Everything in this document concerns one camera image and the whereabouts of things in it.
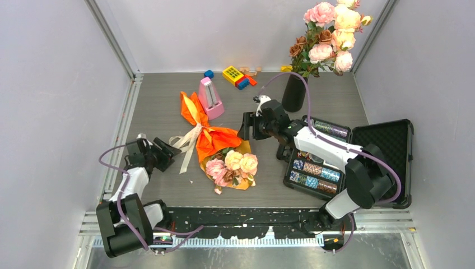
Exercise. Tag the small yellow toy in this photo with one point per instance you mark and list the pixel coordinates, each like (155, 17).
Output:
(286, 68)

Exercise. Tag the orange flower bouquet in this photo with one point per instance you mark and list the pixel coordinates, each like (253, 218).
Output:
(225, 159)

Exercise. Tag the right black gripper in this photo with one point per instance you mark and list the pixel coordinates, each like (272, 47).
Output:
(248, 120)

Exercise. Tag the pink metronome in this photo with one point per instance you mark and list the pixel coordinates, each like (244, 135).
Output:
(209, 99)

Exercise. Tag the blue toy block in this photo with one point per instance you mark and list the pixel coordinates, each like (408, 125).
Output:
(209, 74)

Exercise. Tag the cream printed ribbon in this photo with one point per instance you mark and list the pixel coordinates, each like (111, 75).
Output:
(186, 144)

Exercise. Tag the black vase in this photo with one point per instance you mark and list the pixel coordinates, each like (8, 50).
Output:
(294, 94)

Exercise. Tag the yellow toy block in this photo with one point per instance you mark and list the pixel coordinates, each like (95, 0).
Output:
(232, 74)

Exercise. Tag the wooden toy pieces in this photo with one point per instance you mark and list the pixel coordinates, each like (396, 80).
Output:
(250, 72)

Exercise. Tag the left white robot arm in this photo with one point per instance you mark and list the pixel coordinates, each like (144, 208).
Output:
(125, 223)

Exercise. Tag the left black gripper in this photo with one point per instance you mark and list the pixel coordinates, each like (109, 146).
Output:
(166, 153)

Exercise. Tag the red blue toy blocks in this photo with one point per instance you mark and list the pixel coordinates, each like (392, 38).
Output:
(244, 82)

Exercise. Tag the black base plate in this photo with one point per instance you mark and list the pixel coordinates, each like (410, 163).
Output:
(250, 223)

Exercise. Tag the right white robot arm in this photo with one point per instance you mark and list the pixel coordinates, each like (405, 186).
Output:
(368, 176)

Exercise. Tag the pink flowers in vase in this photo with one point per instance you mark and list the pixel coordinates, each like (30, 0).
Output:
(328, 39)

